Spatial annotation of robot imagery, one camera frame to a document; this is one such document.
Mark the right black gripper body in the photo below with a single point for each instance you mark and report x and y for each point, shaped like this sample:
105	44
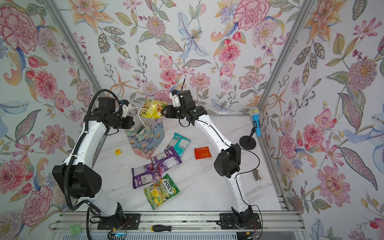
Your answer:
178	113

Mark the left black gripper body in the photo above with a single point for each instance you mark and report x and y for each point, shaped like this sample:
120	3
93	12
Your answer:
121	122

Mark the yellow-green chips bag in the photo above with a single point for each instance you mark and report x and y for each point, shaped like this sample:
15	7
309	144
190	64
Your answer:
152	109

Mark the floral paper gift bag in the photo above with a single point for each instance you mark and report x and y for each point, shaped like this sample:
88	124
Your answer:
145	135

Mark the teal snack packet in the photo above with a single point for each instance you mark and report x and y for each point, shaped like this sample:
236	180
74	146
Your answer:
179	143

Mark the purple snack packet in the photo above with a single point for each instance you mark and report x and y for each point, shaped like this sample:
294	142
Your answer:
166	160
144	175

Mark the green Fox's candy bag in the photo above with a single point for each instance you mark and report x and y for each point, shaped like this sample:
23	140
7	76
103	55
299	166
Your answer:
161	191

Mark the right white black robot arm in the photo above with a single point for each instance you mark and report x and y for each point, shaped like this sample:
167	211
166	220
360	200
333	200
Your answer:
228	161

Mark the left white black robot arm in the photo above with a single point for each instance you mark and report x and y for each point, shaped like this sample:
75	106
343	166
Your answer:
80	184

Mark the small red sachet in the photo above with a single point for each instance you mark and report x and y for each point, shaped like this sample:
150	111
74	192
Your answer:
202	153

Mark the blue toy microphone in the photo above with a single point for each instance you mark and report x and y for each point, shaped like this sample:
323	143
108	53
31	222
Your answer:
256	121

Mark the black microphone stand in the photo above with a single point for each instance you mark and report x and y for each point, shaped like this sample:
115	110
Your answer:
248	142

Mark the small grey metal clip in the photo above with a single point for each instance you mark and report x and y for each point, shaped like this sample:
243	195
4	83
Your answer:
256	175

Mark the black yellow screwdriver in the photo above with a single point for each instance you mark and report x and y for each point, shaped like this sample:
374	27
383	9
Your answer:
164	228

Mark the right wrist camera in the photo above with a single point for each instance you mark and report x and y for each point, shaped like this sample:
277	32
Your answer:
175	99

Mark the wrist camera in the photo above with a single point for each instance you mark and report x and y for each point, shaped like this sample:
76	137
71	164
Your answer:
175	99
125	106

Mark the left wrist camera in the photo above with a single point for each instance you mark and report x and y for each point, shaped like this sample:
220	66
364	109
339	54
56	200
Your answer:
125	106

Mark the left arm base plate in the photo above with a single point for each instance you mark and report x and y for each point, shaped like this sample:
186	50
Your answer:
125	222

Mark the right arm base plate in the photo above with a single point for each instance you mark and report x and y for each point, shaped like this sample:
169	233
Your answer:
229	221

